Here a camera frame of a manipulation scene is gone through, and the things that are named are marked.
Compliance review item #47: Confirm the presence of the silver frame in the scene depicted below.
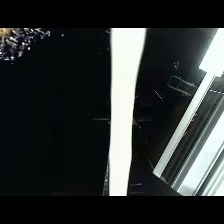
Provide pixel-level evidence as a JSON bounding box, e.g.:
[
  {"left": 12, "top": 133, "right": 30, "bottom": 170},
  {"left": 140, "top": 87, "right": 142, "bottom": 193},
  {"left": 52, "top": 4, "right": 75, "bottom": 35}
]
[{"left": 152, "top": 27, "right": 224, "bottom": 197}]

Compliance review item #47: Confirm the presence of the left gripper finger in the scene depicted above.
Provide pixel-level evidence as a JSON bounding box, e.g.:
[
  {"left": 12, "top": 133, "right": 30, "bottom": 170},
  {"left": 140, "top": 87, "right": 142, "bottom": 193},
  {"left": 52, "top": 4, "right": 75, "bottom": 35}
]
[{"left": 128, "top": 155, "right": 183, "bottom": 197}]

